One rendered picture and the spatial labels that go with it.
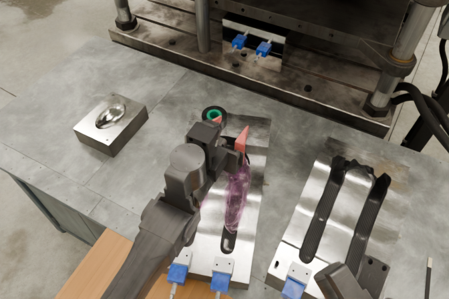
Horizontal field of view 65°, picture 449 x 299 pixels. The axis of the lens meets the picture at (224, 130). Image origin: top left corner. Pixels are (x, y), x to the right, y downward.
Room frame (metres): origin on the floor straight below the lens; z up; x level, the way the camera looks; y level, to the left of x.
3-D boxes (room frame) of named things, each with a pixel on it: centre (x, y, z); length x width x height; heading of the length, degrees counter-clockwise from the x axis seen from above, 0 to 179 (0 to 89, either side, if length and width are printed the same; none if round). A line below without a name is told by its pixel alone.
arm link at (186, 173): (0.30, 0.08, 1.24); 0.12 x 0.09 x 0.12; 154
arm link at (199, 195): (0.33, 0.06, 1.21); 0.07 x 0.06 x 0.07; 154
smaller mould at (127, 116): (0.79, 0.39, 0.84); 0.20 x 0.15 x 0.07; 152
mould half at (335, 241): (0.44, -0.33, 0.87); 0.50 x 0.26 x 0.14; 152
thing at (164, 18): (1.49, -0.22, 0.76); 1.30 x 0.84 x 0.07; 62
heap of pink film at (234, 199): (0.52, 0.02, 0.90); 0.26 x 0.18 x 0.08; 169
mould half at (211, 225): (0.53, 0.02, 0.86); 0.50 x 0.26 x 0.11; 169
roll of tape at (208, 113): (0.73, 0.03, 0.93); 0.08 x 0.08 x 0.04
